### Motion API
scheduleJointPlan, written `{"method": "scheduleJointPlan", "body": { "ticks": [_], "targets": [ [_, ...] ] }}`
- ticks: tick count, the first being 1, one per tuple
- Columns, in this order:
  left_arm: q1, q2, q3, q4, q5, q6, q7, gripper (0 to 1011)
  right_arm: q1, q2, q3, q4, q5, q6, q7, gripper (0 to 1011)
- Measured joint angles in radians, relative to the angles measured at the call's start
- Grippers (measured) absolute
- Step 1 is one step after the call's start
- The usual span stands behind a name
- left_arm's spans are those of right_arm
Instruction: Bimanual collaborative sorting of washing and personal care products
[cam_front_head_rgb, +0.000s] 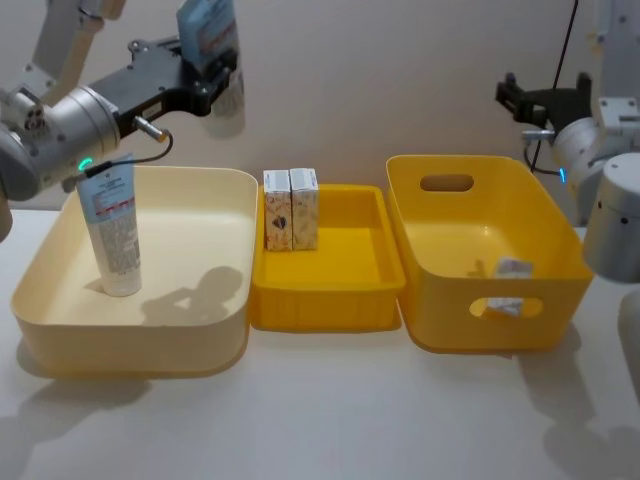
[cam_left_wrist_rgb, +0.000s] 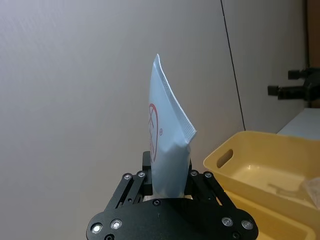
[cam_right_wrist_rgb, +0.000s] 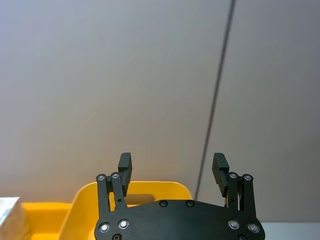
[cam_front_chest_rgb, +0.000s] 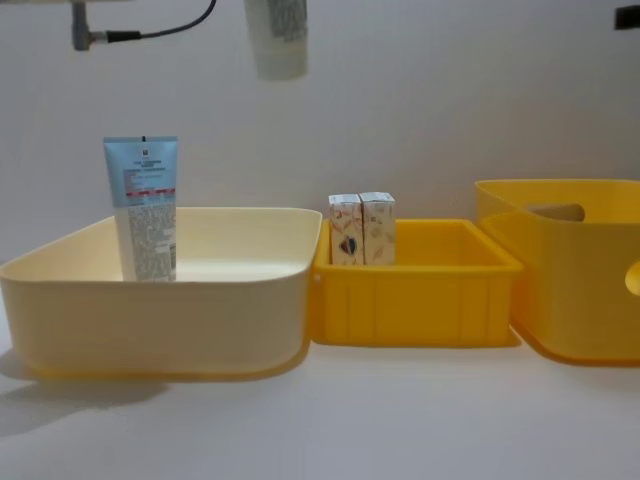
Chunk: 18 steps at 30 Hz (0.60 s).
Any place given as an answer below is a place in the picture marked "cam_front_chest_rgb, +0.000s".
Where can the white squeeze tube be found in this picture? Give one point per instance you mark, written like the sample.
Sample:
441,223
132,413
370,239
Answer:
280,40

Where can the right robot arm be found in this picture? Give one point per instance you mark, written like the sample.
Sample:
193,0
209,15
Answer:
629,19

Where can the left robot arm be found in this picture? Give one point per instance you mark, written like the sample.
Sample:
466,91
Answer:
79,25

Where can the small white printed carton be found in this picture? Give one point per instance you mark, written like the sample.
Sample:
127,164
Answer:
378,230
345,230

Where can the small yellow plastic crate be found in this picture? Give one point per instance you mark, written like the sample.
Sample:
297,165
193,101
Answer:
415,305

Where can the blue and white tube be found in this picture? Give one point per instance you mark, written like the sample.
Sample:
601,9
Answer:
145,200

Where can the cream shallow plastic bin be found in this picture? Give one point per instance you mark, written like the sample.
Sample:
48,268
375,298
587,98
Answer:
150,320

